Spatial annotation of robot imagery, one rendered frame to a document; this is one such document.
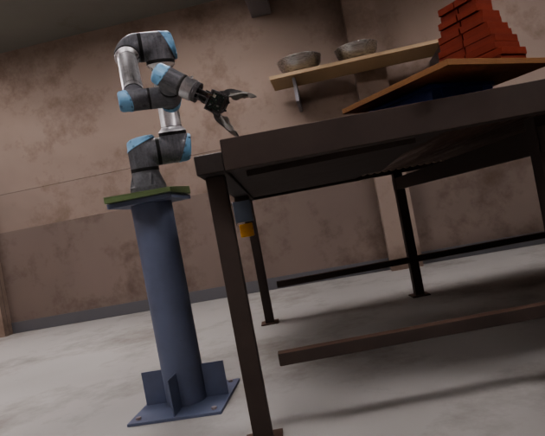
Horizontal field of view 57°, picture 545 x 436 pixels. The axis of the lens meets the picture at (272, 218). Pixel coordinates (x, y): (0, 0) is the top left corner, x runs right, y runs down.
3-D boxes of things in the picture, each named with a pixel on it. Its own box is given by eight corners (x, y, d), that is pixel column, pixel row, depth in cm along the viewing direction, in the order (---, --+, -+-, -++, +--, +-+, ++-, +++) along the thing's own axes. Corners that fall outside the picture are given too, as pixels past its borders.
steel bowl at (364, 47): (378, 64, 478) (375, 49, 478) (382, 51, 439) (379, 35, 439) (336, 73, 483) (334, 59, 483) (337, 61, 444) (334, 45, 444)
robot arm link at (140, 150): (131, 171, 215) (125, 140, 215) (162, 167, 219) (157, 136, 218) (130, 169, 204) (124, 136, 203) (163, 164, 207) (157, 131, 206)
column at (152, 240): (127, 427, 194) (86, 207, 195) (160, 392, 232) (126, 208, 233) (221, 413, 190) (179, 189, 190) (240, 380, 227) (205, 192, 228)
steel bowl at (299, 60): (324, 77, 486) (321, 60, 486) (323, 64, 444) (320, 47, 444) (282, 86, 491) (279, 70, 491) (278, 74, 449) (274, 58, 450)
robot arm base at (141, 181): (125, 195, 205) (120, 170, 204) (137, 194, 220) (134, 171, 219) (160, 189, 203) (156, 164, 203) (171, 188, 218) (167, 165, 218)
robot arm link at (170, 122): (158, 165, 219) (136, 35, 210) (192, 160, 222) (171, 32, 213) (159, 165, 207) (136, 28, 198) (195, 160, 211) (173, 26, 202)
